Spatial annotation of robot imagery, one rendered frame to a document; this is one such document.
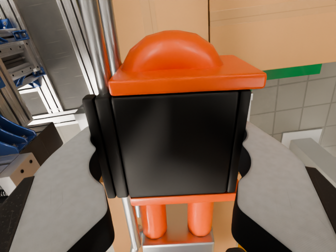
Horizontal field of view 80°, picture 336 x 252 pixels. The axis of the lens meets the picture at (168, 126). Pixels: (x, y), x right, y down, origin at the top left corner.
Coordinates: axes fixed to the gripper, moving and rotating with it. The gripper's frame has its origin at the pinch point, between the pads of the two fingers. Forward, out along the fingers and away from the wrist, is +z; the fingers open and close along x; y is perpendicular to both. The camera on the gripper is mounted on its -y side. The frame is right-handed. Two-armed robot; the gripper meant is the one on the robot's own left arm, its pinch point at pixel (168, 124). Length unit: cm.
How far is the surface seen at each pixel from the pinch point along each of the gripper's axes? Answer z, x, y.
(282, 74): 122, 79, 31
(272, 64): 68, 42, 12
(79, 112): 63, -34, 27
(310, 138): 121, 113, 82
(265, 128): 123, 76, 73
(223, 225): 27, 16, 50
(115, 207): 27, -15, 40
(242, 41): 68, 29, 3
